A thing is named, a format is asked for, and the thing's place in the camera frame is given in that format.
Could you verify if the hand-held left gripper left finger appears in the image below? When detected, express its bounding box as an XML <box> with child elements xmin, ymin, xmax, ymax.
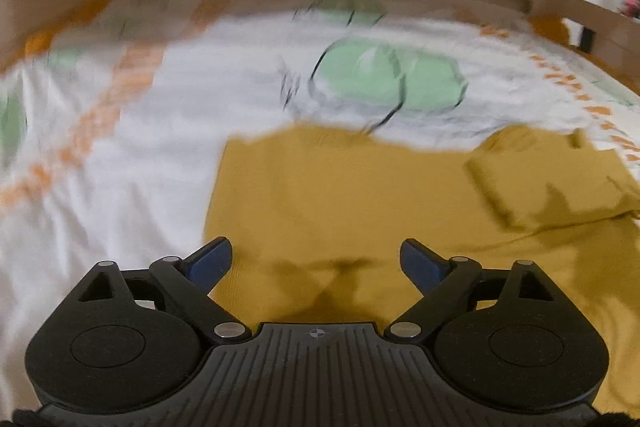
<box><xmin>69</xmin><ymin>237</ymin><xmax>253</xmax><ymax>344</ymax></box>

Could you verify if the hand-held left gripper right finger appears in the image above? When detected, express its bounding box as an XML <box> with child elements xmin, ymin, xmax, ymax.
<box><xmin>384</xmin><ymin>237</ymin><xmax>567</xmax><ymax>344</ymax></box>

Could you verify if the mustard yellow knit sweater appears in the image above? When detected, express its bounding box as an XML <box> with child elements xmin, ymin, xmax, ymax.
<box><xmin>202</xmin><ymin>123</ymin><xmax>640</xmax><ymax>414</ymax></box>

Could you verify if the white leaf-print bedsheet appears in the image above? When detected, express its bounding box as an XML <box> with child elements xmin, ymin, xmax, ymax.
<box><xmin>0</xmin><ymin>0</ymin><xmax>640</xmax><ymax>408</ymax></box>

